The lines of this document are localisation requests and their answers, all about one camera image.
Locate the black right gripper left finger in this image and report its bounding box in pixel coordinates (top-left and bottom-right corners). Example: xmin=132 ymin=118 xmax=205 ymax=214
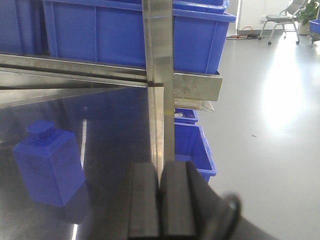
xmin=128 ymin=162 xmax=160 ymax=237

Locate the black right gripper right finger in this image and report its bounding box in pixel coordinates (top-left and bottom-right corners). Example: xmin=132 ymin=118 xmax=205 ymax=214
xmin=160 ymin=161 xmax=240 ymax=240

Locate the blue bottle-shaped plastic part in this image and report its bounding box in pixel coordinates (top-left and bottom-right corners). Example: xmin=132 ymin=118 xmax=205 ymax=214
xmin=12 ymin=120 xmax=85 ymax=207

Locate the blue bin on floor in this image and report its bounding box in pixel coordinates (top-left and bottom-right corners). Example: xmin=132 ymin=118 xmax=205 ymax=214
xmin=174 ymin=123 xmax=217 ymax=182

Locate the small blue bin behind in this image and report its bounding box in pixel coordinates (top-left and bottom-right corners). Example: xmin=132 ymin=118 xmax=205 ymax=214
xmin=174 ymin=108 xmax=199 ymax=125

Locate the large blue plastic bin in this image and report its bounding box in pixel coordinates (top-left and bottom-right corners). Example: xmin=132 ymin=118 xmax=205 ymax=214
xmin=43 ymin=0 xmax=236 ymax=74

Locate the blue bin far left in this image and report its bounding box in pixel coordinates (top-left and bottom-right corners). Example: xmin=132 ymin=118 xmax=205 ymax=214
xmin=0 ymin=0 xmax=49 ymax=55

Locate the grey office chair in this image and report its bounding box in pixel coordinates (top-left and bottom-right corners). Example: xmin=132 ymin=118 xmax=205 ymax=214
xmin=258 ymin=0 xmax=308 ymax=46

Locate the blue bin on cart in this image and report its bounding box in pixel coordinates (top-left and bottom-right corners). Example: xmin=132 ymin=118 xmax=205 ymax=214
xmin=309 ymin=19 xmax=320 ymax=44

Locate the green potted plant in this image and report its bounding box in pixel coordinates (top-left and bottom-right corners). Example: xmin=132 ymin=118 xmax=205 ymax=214
xmin=298 ymin=0 xmax=320 ymax=36

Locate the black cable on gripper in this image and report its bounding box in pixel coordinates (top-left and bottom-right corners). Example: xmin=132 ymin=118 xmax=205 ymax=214
xmin=221 ymin=192 xmax=242 ymax=240

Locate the stainless steel shelf frame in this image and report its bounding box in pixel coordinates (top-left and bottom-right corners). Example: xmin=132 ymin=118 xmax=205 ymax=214
xmin=0 ymin=0 xmax=222 ymax=175

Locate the orange cable on floor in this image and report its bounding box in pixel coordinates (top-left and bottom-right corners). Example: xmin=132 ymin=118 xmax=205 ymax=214
xmin=226 ymin=25 xmax=265 ymax=41

